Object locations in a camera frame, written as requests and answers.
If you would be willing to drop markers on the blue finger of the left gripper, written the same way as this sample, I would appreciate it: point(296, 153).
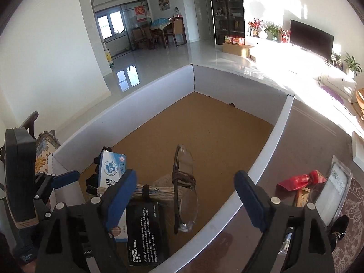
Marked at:
point(64, 179)

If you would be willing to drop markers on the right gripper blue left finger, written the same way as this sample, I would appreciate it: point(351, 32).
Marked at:
point(79, 238)

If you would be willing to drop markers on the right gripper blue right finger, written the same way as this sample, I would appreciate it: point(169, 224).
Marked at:
point(309, 249)

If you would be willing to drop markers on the blue white medicine box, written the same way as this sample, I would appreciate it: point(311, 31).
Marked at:
point(110, 170)

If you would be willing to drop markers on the black beaded fabric bundle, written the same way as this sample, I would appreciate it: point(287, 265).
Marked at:
point(338, 231)

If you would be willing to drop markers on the floral cushion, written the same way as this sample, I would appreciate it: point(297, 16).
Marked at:
point(46, 144)

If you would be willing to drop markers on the clear plastic wrapped book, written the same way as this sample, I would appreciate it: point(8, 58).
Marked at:
point(332, 196)

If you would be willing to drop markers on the black odor removing bar box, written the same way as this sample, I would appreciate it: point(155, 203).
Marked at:
point(147, 235)

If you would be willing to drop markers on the red foil packet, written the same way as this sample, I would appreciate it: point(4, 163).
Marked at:
point(301, 181)

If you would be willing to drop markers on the white flat box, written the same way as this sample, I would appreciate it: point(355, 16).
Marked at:
point(357, 147)

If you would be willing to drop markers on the white cardboard storage box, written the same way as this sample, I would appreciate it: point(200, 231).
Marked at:
point(227, 121)

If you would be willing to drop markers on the orange lounge chair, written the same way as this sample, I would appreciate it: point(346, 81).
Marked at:
point(360, 99)

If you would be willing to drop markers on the white TV cabinet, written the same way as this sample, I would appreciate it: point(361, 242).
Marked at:
point(325, 73)

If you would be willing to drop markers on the wooden dining table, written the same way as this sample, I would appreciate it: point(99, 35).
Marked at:
point(173, 28)

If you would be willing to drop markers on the green potted plant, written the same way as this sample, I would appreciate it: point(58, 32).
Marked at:
point(353, 68)

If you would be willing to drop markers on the brown cardboard box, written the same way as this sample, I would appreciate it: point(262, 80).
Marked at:
point(242, 51)

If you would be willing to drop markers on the black flat television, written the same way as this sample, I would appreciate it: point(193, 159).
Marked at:
point(311, 38)

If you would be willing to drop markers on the red flower arrangement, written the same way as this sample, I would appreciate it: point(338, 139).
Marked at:
point(255, 26)

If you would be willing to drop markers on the dark glass display cabinet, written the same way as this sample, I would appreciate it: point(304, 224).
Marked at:
point(228, 19)

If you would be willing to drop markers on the framed wall painting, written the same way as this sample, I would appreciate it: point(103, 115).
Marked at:
point(164, 5)

